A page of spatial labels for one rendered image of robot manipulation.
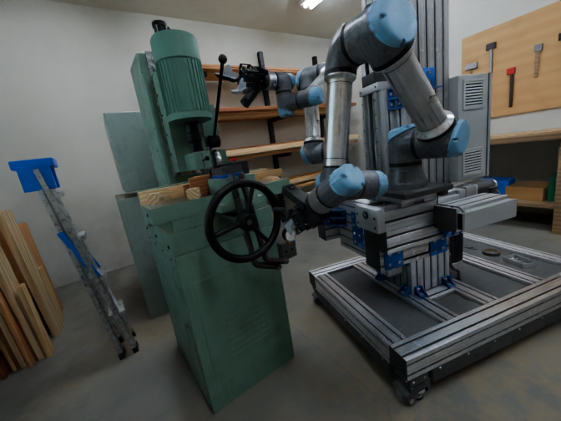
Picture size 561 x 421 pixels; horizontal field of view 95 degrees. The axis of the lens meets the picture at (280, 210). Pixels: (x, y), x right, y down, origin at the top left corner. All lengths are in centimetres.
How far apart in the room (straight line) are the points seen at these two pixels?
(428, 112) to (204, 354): 117
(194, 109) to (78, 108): 244
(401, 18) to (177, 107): 78
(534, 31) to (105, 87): 426
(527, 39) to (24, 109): 481
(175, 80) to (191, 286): 77
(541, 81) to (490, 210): 264
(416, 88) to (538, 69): 291
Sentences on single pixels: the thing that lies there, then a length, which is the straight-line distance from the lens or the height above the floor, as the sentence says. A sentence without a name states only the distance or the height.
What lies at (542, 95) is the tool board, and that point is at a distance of 371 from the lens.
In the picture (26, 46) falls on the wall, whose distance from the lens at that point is 365.
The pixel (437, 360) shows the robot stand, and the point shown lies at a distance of 128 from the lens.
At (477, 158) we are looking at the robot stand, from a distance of 155.
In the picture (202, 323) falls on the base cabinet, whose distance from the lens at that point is 114.
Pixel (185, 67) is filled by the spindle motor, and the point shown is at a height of 138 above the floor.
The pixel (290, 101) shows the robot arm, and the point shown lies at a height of 123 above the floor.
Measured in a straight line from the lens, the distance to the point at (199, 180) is 108.
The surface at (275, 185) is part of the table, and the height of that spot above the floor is 88.
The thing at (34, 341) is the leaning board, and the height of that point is 13.
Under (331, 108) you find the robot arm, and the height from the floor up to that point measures 113.
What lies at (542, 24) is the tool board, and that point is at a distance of 380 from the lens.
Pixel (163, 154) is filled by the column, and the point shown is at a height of 109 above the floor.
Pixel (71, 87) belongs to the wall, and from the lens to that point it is 352.
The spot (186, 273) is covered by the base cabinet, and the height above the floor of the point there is 64.
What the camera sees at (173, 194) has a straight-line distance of 114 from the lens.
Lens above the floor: 102
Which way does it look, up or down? 13 degrees down
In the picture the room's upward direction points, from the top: 9 degrees counter-clockwise
